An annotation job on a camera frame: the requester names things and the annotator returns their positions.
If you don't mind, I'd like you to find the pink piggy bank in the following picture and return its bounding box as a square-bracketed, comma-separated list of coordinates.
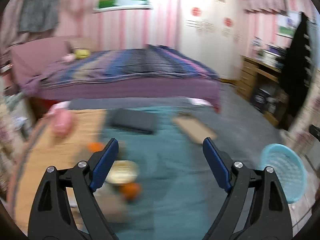
[52, 108, 74, 138]

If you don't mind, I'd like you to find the light blue mesh basket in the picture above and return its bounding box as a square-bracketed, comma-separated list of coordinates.
[259, 144, 308, 204]

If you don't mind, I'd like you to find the upper orange tangerine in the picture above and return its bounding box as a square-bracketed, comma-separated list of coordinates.
[87, 142, 105, 153]

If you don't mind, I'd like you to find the brown pillow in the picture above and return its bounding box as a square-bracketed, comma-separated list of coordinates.
[66, 37, 99, 52]

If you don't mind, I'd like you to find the pink plush toy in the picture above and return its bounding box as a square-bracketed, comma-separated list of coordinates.
[61, 53, 76, 63]

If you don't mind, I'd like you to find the purple headboard cover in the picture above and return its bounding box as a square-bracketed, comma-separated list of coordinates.
[9, 36, 69, 96]

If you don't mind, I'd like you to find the yellow plush toy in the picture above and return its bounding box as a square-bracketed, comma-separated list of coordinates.
[73, 48, 91, 60]

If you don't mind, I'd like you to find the grey hanging curtain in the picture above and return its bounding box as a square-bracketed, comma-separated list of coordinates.
[18, 0, 60, 33]

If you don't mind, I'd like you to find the black rectangular case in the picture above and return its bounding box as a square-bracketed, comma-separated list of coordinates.
[110, 109, 158, 134]

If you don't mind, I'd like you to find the lower orange tangerine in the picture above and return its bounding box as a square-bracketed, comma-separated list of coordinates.
[119, 183, 142, 201]

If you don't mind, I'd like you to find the beige phone case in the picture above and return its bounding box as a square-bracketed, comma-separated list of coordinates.
[172, 116, 217, 145]

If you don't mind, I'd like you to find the white decorated wardrobe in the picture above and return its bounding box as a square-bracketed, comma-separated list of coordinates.
[178, 0, 243, 80]

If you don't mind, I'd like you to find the white round bowl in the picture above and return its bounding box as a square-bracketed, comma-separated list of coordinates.
[105, 160, 139, 185]

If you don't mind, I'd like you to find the orange tangerine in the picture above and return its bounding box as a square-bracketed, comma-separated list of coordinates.
[119, 183, 142, 201]
[87, 142, 105, 153]

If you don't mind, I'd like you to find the striped purple blue bedspread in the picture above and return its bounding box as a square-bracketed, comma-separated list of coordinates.
[22, 45, 221, 112]

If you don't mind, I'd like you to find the wooden desk with drawers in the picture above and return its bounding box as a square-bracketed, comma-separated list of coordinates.
[236, 56, 288, 127]

